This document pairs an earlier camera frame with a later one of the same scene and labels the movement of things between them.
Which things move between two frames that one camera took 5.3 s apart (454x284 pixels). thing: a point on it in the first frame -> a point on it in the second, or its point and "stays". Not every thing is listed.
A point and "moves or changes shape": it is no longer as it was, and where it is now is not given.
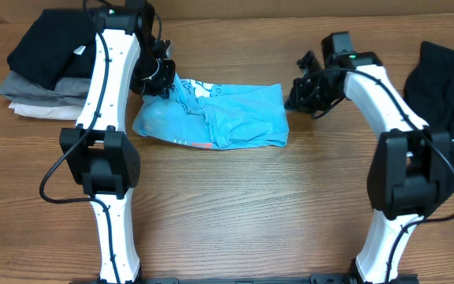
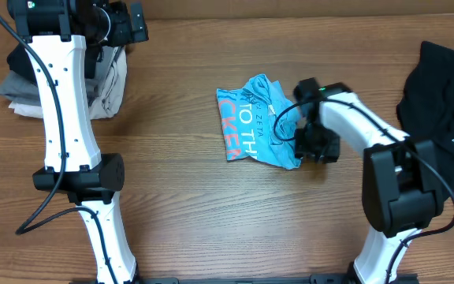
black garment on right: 442,91 stays
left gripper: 160,87 -> 124,35
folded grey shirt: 66,92 stays
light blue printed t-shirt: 216,116 moves or changes shape
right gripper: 296,99 -> 330,153
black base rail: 314,279 stays
